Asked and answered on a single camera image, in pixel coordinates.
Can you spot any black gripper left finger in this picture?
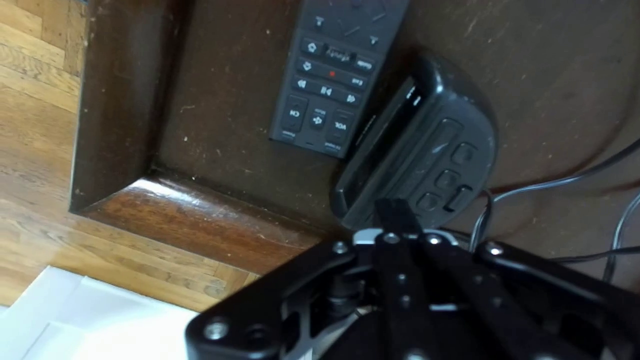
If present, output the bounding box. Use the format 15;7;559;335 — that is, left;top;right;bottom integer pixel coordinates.
184;196;436;360

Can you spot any black remote control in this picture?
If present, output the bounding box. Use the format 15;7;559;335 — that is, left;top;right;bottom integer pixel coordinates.
269;0;412;161

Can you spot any dark brown wooden table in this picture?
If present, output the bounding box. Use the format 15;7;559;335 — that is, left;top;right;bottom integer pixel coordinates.
68;0;640;297

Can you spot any black button appliance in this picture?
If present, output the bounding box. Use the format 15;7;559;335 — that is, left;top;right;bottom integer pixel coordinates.
330;57;501;232

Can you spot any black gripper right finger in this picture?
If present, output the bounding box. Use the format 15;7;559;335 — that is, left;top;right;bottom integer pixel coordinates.
398;199;640;360

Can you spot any white box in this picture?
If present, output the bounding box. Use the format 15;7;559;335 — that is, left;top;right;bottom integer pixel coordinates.
0;267;203;360

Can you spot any black appliance cable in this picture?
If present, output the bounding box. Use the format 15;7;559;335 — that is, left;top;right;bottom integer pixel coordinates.
468;136;640;287

